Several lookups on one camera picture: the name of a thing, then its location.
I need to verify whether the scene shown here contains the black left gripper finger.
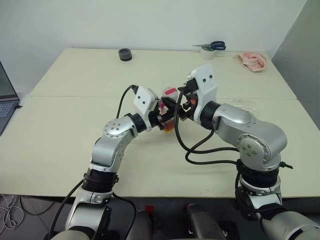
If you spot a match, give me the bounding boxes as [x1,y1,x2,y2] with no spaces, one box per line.
[161,97,178,122]

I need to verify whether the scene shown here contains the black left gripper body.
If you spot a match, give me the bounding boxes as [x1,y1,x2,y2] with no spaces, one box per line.
[149,98,168,132]

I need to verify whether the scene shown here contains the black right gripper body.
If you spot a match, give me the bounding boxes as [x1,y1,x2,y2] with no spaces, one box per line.
[184,76,201,122]

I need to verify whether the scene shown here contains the white tape roll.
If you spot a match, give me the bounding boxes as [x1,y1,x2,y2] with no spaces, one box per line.
[199,46,217,61]

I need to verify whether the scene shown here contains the clear plastic bag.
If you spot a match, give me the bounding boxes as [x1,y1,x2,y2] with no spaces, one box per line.
[225,98,258,112]

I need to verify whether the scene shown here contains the black round tape roll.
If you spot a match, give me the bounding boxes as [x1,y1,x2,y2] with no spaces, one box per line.
[118,47,133,62]

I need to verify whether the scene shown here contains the pink crumpled cloth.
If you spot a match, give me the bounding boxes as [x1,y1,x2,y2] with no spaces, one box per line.
[233,51,269,73]

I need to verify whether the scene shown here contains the dark rounded shape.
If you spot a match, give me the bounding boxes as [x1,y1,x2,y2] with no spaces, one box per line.
[184,203,225,240]

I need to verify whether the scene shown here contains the grey laptop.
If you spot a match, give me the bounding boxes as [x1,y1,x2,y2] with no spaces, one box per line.
[0,59,21,137]

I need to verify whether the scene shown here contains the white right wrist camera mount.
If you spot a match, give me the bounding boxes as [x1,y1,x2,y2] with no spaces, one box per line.
[186,63,218,126]

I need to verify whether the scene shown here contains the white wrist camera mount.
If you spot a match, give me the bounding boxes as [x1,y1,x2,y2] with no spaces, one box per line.
[186,63,218,126]
[133,85,159,133]

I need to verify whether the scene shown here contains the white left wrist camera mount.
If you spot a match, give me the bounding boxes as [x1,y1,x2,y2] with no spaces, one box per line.
[133,85,159,133]

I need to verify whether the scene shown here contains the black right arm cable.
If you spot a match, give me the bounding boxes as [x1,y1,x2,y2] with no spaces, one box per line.
[174,91,241,166]

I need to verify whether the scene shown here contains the blue-handled scissors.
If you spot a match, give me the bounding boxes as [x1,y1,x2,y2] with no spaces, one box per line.
[191,40,227,52]

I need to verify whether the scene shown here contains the white floor cable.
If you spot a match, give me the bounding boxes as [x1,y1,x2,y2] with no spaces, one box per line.
[0,192,26,230]

